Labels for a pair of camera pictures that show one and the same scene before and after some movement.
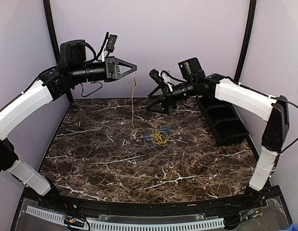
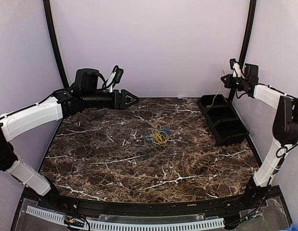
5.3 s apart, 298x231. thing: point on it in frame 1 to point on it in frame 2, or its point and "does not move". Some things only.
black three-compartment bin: x=227 y=127 does not move
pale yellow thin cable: x=134 y=130 to x=219 y=86
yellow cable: x=160 y=137 does not move
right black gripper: x=167 y=94 to x=229 y=84
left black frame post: x=47 y=4 does not move
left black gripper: x=112 y=68 to x=122 y=104
